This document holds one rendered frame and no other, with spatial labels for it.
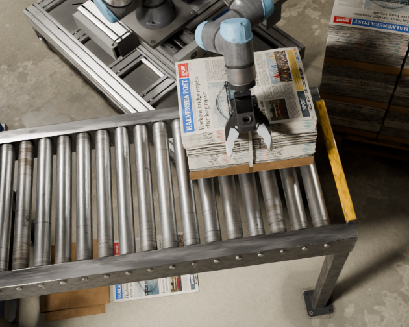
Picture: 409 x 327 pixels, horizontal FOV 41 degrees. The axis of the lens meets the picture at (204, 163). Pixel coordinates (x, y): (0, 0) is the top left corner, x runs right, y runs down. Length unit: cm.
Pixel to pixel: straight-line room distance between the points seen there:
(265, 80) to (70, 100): 160
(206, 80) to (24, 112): 161
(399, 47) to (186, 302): 133
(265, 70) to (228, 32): 32
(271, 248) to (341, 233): 21
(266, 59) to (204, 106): 25
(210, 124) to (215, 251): 37
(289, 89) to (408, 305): 122
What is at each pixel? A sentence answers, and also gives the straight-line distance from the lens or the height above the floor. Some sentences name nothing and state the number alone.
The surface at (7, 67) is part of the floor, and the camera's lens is 328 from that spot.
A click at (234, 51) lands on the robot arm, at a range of 134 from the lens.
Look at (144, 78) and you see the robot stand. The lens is 270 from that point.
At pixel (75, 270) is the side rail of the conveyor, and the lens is 166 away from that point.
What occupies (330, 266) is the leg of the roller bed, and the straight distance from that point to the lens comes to 185.
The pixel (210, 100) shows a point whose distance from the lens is 154.
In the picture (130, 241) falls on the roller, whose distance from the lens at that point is 165.
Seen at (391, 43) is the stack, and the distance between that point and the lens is 208.
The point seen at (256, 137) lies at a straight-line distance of 152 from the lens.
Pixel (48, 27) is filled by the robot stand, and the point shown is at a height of 23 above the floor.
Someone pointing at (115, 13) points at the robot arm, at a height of 99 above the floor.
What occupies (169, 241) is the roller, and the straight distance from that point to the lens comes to 162.
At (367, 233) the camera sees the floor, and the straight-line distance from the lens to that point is 252.
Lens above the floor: 230
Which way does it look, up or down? 61 degrees down
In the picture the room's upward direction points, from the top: 10 degrees counter-clockwise
